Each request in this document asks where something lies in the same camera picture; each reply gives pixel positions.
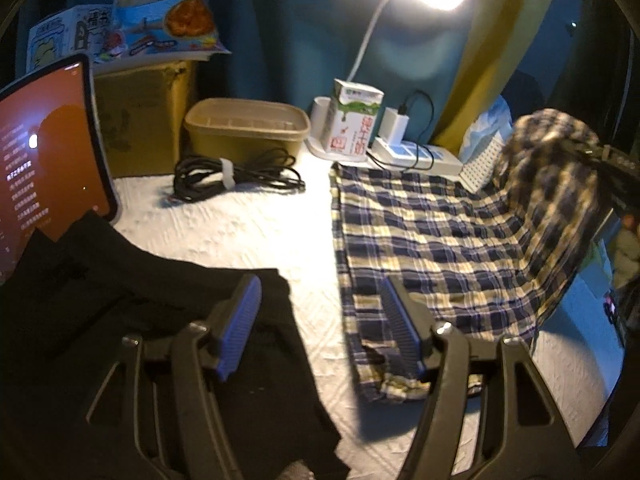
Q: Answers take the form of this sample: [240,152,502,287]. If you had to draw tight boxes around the blue yellow plaid pants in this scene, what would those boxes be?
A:
[330,108,603,402]

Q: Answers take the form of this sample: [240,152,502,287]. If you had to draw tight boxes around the black folded garment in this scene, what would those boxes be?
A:
[1,214,349,479]

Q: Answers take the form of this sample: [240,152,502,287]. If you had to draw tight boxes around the white perforated basket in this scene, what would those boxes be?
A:
[459,131,504,193]

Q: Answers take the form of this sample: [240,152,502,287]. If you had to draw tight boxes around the yellow curtain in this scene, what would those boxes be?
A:
[431,0,552,152]

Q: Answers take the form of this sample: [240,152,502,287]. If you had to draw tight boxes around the white power strip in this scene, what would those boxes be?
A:
[369,136,462,177]

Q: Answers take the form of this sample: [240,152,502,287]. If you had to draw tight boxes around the white power adapter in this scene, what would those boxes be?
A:
[378,107,409,146]

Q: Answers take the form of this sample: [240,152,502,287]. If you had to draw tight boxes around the white textured bed cover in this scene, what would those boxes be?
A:
[115,153,623,479]

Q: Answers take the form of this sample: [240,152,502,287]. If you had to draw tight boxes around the white green milk carton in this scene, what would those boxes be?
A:
[320,79,384,157]

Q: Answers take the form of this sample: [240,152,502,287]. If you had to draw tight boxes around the tablet with red screen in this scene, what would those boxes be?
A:
[1,53,120,281]

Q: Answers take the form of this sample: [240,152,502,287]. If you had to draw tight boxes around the white lamp base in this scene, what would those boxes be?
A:
[305,96,367,165]

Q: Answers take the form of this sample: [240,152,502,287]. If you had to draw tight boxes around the tan plastic food container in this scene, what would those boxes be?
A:
[183,98,310,165]

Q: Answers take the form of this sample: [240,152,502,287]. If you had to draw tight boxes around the brown cardboard box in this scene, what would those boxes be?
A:
[94,61,198,178]

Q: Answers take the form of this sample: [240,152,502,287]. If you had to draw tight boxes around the white illustrated box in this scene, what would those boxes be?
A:
[26,4,125,73]

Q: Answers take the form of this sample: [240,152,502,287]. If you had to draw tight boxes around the colourful snack bag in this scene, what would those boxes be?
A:
[105,0,227,58]

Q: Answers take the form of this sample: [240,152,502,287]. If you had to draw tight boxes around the black charging cable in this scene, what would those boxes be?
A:
[364,89,437,174]

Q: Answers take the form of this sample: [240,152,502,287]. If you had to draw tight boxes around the coiled black cable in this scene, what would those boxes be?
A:
[171,147,307,204]

